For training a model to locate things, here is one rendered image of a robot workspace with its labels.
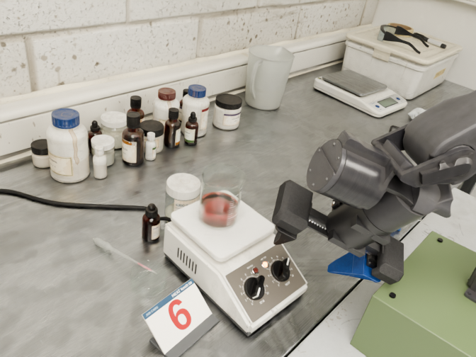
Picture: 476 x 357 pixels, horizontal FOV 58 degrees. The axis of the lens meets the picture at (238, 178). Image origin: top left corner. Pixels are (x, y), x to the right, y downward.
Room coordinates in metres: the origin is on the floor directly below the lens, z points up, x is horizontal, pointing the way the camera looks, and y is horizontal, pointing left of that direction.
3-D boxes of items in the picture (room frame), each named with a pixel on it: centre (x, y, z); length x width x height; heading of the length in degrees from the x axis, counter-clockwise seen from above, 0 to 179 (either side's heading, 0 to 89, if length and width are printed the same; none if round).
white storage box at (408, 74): (1.60, -0.51, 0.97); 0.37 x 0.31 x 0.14; 143
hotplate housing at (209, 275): (0.49, -0.01, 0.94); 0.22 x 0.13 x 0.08; 49
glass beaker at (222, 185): (0.51, 0.02, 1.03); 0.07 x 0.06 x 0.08; 144
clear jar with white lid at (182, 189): (0.60, 0.09, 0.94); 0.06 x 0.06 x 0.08
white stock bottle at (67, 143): (0.68, 0.33, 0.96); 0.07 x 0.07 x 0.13
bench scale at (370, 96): (1.35, -0.34, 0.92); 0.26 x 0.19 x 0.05; 48
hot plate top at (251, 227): (0.51, 0.01, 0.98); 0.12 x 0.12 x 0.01; 49
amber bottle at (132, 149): (0.76, 0.23, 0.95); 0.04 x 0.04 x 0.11
